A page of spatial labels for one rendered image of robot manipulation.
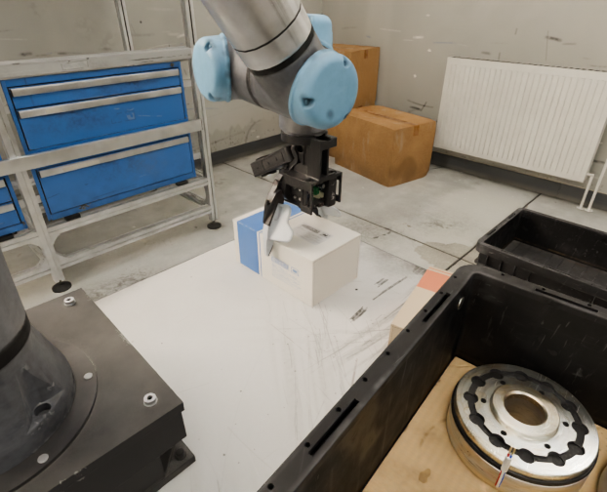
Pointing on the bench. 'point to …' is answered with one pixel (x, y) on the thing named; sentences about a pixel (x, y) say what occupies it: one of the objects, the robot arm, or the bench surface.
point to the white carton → (301, 254)
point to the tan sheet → (432, 458)
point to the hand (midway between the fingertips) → (295, 239)
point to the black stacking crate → (536, 359)
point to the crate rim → (360, 394)
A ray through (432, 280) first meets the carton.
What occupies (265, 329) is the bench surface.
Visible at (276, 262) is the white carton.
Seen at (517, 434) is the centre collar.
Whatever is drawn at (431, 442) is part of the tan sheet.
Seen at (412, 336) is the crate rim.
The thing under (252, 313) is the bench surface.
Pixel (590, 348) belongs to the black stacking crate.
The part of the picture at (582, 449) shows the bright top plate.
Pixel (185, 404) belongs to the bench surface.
